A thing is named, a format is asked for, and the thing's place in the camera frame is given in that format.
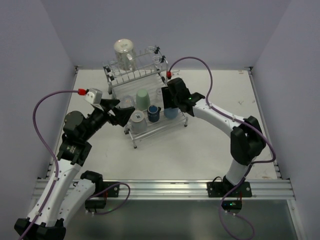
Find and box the white ceramic mug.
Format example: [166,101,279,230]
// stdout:
[130,110,148,134]

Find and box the light blue cup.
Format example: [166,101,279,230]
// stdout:
[163,107,179,119]

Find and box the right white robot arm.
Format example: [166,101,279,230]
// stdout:
[161,77,266,186]

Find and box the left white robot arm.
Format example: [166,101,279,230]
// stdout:
[14,99,135,240]

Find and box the clear faceted glass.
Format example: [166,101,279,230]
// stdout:
[119,95,135,109]

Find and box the small clear glass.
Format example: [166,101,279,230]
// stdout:
[155,88,163,100]

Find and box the green cup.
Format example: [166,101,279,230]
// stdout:
[136,89,150,111]

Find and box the dark blue ceramic mug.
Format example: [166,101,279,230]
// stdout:
[147,105,161,123]

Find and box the large glass mug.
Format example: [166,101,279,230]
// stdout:
[113,38,137,72]

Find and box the left black controller box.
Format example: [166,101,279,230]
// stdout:
[84,197,107,212]

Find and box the black controller box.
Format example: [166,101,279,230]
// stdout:
[84,197,107,212]
[221,200,243,212]

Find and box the right black controller box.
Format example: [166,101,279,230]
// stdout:
[221,200,243,212]

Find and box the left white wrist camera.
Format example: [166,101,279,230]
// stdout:
[84,88,103,105]

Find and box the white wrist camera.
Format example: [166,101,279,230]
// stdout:
[166,70,180,80]
[84,88,103,105]

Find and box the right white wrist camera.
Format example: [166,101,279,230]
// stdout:
[166,70,180,80]

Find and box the silver wire dish rack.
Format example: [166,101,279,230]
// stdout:
[103,45,188,148]

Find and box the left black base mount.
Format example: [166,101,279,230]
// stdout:
[99,181,120,199]

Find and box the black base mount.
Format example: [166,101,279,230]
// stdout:
[206,176,253,198]
[99,181,120,199]

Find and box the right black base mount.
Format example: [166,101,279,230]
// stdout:
[206,176,253,198]

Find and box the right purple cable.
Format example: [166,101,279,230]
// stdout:
[168,57,277,237]

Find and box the aluminium mounting rail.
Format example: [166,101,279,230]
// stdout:
[32,177,295,201]

